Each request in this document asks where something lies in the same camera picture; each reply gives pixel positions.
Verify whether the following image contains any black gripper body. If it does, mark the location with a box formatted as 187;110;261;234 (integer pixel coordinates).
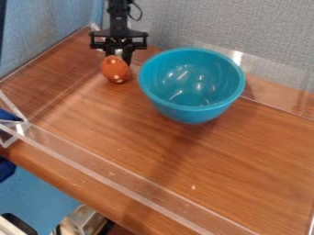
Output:
88;29;148;51

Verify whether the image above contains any brown spotted toy mushroom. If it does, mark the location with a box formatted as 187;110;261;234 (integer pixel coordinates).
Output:
100;55;130;84

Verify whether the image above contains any blue plastic bowl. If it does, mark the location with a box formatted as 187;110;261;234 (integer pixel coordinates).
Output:
137;48;245;124

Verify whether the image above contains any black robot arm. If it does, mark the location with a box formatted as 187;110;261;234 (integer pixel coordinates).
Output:
89;0;148;63

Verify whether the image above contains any clear acrylic front barrier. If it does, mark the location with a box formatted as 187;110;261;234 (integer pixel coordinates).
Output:
0;119;257;235

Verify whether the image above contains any clear acrylic barrier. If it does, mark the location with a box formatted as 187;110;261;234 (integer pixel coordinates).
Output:
213;46;314;120
0;119;257;235

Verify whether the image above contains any clear acrylic back barrier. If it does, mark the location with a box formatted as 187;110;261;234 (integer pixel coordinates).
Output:
213;46;314;120

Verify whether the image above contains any blue cloth object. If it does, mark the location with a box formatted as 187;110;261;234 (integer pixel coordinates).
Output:
0;108;22;184

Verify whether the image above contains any black and white object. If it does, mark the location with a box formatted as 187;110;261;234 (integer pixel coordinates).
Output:
0;213;37;235

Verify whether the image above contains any clear acrylic corner bracket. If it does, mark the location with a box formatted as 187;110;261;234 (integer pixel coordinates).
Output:
89;22;100;31

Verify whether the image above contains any black cable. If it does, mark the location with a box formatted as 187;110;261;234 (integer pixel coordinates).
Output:
126;0;144;22

